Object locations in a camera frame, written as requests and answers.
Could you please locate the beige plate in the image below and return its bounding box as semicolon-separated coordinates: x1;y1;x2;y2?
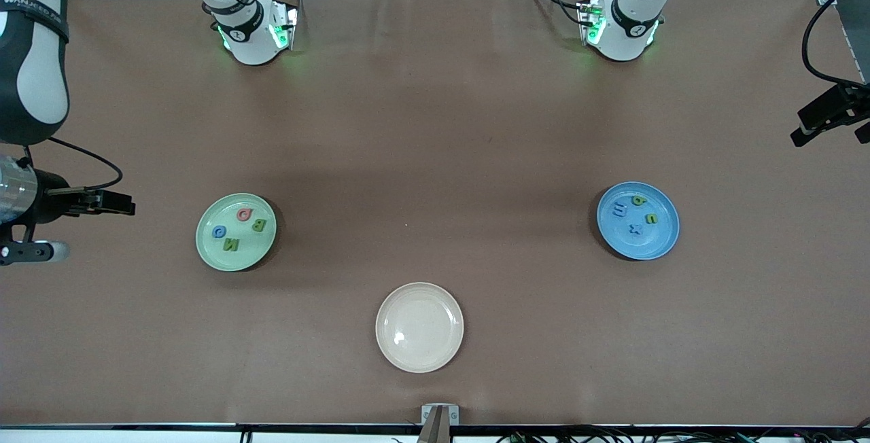
375;282;465;374

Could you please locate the silver left base connector box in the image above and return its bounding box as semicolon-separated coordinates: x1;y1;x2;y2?
576;0;607;47

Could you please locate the brown table mat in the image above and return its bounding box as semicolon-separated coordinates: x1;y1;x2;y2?
0;0;870;427

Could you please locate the light green plate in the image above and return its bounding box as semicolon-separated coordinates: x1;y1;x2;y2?
196;192;278;272

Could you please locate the silver base connector box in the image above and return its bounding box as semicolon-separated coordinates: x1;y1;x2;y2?
267;3;301;51
576;0;607;47

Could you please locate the blue plate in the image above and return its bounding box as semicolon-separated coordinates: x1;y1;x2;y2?
597;181;680;261

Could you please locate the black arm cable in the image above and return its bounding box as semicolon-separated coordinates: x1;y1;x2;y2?
802;0;870;87
24;136;124;194

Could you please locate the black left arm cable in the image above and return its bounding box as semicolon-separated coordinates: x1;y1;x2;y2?
802;0;870;87

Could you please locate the grey table edge bracket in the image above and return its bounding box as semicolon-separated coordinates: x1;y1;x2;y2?
420;404;460;443

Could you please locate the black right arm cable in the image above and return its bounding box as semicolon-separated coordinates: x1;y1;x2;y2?
24;136;124;194

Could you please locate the silver right base connector box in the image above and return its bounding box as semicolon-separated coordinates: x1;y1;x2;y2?
267;3;301;51

